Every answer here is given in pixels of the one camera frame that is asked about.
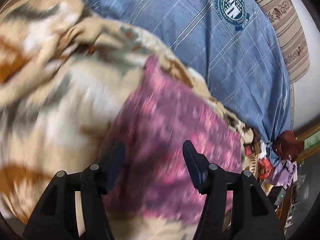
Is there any dark red cloth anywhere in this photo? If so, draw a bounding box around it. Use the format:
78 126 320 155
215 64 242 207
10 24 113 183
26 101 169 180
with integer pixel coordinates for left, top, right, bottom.
272 130 304 162

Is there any striped beige bolster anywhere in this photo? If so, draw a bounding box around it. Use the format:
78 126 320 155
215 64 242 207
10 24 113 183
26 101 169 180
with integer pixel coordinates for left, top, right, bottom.
255 0 310 83

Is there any purple floral garment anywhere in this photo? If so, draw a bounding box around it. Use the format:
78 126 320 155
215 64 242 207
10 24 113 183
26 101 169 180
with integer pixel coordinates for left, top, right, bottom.
104 56 242 224

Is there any beige leaf-print fleece blanket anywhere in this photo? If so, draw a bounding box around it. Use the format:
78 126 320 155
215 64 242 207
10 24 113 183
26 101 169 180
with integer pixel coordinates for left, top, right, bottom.
1 0 254 239

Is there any lilac cloth pile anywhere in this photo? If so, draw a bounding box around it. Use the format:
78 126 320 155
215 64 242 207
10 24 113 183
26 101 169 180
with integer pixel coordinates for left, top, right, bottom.
270 160 297 189

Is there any red patterned cloth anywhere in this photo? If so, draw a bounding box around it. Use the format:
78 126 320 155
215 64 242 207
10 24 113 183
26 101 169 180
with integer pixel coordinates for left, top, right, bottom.
258 157 273 180

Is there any blue plaid pillow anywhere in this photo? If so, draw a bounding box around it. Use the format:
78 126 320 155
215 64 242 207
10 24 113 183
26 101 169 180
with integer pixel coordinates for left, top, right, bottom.
85 0 291 141

